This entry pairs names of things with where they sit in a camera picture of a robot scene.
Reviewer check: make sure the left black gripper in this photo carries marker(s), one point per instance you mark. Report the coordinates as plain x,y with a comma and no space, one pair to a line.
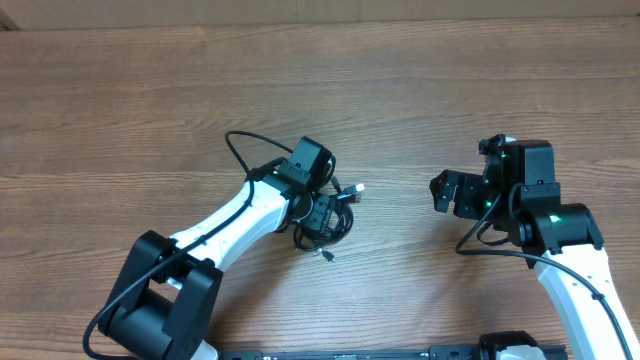
321,213

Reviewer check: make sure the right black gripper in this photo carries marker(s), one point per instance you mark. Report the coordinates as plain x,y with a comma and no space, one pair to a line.
467,193

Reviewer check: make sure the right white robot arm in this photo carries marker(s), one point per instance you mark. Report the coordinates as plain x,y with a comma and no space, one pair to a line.
515,205

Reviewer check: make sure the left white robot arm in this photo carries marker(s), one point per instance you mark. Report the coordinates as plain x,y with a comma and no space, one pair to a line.
162,301

